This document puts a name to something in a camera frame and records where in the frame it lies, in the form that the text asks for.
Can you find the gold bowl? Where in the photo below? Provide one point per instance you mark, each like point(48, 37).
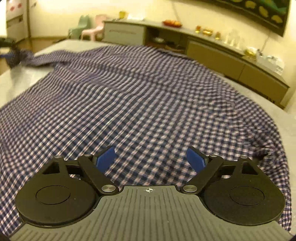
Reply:
point(207, 31)

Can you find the white bowl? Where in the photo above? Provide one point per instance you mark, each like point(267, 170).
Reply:
point(158, 39)

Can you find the dark patterned wall hanging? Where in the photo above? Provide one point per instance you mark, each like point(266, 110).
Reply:
point(266, 14)

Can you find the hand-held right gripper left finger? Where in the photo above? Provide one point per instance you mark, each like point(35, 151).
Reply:
point(105, 160)

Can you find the yellow glass cup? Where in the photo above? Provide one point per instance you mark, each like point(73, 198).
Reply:
point(122, 14)

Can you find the plate of oranges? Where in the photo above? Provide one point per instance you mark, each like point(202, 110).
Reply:
point(172, 23)

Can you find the small gold cup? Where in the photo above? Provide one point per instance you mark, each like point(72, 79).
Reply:
point(218, 35)
point(198, 28)

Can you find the navy plaid shirt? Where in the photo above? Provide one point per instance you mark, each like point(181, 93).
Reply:
point(138, 104)

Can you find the light wooden cupboard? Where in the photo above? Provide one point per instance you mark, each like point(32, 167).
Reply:
point(16, 27)

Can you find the cluster of clear glasses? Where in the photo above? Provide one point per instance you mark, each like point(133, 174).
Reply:
point(233, 39)

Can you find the white tissue pack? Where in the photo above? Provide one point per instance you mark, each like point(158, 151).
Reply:
point(136, 17)

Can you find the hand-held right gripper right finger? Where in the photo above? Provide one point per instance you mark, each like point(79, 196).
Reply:
point(196, 160)

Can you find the gold ornament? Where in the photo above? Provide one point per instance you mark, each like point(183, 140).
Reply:
point(251, 51)

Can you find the white storage basket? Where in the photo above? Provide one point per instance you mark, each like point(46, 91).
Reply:
point(270, 63)

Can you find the grey sideboard cabinet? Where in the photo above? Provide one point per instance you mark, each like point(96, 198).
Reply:
point(212, 55)

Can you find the pink plastic chair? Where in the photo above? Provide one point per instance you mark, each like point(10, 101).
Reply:
point(97, 29)

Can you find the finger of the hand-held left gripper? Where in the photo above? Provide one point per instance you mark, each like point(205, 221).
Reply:
point(8, 43)

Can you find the green plastic chair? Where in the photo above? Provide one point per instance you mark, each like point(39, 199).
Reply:
point(79, 26)

